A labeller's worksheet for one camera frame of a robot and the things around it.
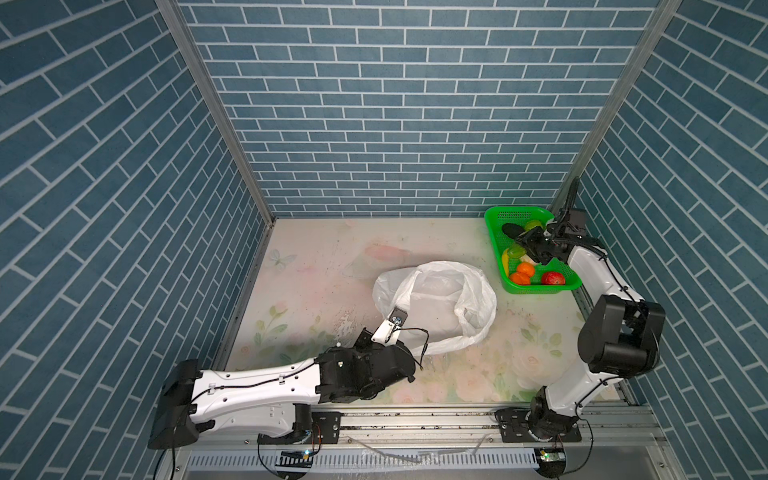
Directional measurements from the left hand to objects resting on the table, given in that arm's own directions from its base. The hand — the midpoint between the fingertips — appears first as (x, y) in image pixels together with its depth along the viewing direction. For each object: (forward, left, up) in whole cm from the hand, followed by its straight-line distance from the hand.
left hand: (390, 330), depth 73 cm
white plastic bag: (+16, -19, -17) cm, 30 cm away
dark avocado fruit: (+47, -48, -14) cm, 68 cm away
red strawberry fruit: (+21, -53, -9) cm, 58 cm away
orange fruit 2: (+22, -43, -10) cm, 49 cm away
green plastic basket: (+50, -42, -10) cm, 66 cm away
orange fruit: (+27, -47, -11) cm, 55 cm away
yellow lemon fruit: (+30, -41, -12) cm, 52 cm away
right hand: (+29, -40, +3) cm, 49 cm away
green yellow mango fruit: (+23, -37, +3) cm, 44 cm away
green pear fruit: (+45, -54, -8) cm, 70 cm away
